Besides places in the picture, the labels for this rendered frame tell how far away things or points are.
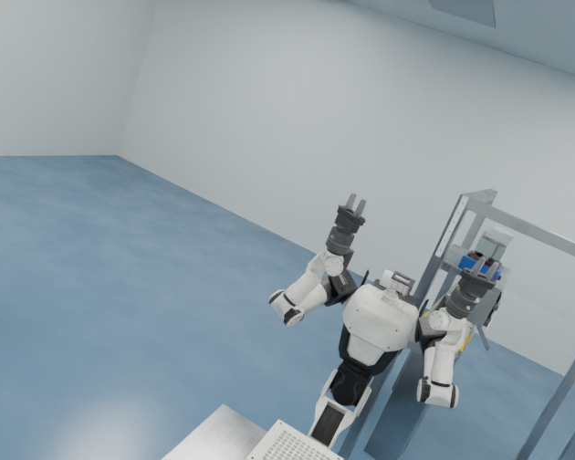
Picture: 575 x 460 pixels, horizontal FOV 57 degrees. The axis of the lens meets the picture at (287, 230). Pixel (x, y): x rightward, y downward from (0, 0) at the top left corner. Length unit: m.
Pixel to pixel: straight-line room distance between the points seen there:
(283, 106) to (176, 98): 1.57
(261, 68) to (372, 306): 5.13
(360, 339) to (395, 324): 0.16
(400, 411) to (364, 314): 1.39
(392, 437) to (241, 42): 5.14
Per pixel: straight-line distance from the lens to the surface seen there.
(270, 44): 6.88
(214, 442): 1.79
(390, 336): 2.08
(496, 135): 6.16
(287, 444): 1.78
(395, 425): 3.44
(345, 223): 1.88
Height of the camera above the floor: 1.97
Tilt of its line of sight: 16 degrees down
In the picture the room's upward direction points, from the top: 21 degrees clockwise
